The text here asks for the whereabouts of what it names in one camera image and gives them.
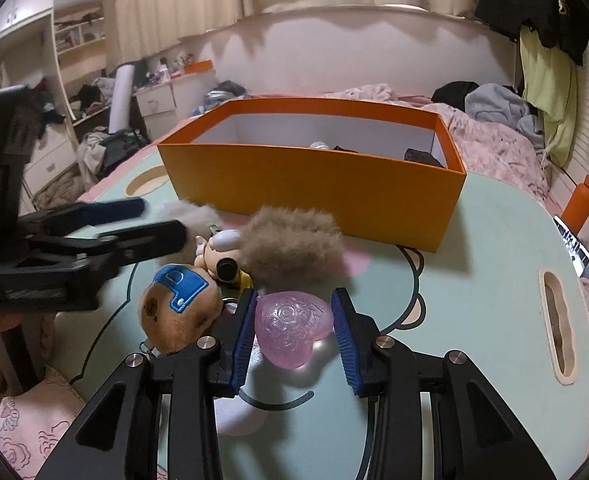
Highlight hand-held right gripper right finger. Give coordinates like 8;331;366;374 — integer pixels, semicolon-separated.
332;288;557;480

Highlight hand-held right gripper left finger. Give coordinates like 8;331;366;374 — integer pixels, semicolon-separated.
37;289;258;480

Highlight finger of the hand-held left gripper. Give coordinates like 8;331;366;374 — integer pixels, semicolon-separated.
18;197;148;237
39;218;188;272

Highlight pink heart toy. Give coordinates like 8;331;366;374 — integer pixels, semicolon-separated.
254;289;335;371

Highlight white fluffy pompom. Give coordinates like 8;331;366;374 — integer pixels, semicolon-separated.
152;199;220;256

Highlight brown bear plush blue cap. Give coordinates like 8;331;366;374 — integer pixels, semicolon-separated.
139;262;225;356

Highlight white-haired figure toy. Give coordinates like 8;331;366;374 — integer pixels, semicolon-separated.
194;229;255;291

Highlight beige fluffy pompom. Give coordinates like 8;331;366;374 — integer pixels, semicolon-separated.
237;205;347;293

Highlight orange cardboard box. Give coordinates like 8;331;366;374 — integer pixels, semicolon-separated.
157;97;467;253

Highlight clothes pile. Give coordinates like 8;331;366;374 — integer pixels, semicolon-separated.
77;127;148;181

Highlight white rolled mat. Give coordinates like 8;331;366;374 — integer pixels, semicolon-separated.
108;62;136;133

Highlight white nightstand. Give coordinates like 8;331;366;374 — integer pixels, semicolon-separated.
134;72;215;131

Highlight light green lap table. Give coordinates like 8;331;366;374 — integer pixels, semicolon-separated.
44;147;589;480

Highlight white wardrobe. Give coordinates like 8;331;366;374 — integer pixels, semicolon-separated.
0;0;105;201

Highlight grey patterned cloth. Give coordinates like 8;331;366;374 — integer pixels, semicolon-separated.
204;80;252;111

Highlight person's pink floral trousers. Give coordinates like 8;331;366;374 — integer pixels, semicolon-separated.
0;365;88;480

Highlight pink floral quilt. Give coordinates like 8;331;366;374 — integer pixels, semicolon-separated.
324;82;550;201

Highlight smartphone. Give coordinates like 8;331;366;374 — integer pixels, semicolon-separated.
553;214;589;278

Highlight orange bottle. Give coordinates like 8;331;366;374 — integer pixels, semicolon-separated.
561;175;589;233

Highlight black cloth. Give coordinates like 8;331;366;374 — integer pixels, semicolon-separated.
431;81;485;108

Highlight cream bed headboard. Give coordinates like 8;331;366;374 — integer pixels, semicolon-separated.
184;7;520;98

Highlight grey hoodie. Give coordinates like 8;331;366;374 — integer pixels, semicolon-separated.
464;82;545;148

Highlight yellow-green garment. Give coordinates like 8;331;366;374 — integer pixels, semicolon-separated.
519;25;580;166

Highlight black hanging garment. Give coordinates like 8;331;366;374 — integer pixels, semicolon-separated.
474;0;589;66

